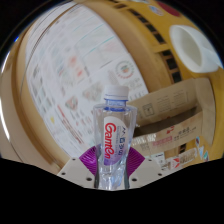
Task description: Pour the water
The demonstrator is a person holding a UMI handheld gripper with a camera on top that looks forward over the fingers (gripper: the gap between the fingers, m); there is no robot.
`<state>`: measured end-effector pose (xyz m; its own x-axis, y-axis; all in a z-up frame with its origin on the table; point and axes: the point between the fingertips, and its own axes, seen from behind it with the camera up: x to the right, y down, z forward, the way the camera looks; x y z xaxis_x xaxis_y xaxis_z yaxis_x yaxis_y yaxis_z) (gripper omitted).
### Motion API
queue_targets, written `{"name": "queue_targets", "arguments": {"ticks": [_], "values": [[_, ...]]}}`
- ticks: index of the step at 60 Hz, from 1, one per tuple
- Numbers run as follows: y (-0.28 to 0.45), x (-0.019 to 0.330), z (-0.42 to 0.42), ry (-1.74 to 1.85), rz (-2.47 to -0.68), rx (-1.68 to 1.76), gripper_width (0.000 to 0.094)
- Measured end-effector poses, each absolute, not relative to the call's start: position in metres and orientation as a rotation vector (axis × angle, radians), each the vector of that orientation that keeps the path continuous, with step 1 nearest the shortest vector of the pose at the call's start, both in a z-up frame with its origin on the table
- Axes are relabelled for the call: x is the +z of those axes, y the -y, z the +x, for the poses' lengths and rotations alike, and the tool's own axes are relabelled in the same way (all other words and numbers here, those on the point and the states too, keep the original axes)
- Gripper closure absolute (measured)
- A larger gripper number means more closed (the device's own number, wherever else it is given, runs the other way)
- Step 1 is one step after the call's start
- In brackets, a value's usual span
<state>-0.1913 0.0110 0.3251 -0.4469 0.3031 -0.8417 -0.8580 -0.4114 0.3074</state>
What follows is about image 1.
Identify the clear plastic water bottle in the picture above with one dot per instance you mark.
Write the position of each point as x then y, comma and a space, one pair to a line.
114, 140

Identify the brown cardboard box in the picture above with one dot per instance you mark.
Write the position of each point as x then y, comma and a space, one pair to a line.
166, 106

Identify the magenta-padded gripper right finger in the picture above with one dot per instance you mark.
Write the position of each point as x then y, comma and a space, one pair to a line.
146, 170

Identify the printed paper wall posters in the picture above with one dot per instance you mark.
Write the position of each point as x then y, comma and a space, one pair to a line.
73, 83

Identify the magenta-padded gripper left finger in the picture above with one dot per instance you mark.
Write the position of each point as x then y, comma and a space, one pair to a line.
75, 171

